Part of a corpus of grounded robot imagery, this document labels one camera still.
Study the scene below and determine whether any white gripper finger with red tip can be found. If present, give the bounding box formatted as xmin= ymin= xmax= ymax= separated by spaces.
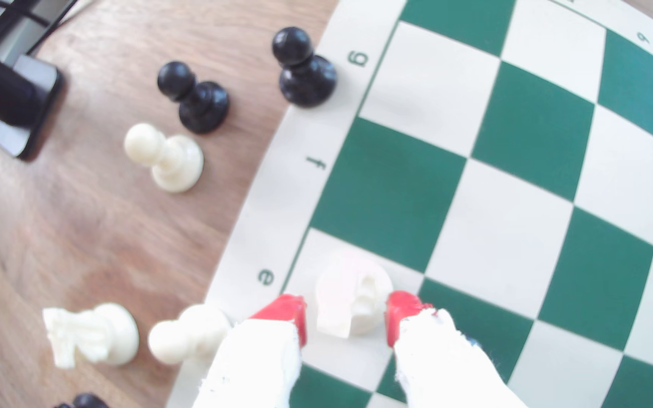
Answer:
xmin=385 ymin=291 xmax=528 ymax=408
xmin=192 ymin=294 xmax=308 ymax=408

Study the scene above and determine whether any white knight chess piece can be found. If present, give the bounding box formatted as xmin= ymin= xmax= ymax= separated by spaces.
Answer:
xmin=42 ymin=303 xmax=140 ymax=370
xmin=315 ymin=252 xmax=394 ymax=340

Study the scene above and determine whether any white pawn chess piece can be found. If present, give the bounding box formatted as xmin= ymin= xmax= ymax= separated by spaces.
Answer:
xmin=147 ymin=304 xmax=232 ymax=365
xmin=124 ymin=123 xmax=204 ymax=193

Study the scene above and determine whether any green and white chess mat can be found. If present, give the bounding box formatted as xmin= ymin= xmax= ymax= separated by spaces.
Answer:
xmin=165 ymin=0 xmax=653 ymax=408

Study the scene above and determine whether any black pawn chess piece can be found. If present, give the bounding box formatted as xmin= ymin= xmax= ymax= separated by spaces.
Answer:
xmin=271 ymin=26 xmax=338 ymax=108
xmin=157 ymin=61 xmax=231 ymax=135

